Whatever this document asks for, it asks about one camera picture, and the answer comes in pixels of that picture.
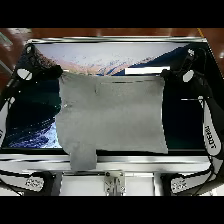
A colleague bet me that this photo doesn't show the grey T-shirt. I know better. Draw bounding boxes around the grey T-shirt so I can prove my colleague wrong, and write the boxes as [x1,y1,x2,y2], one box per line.
[54,71,169,173]

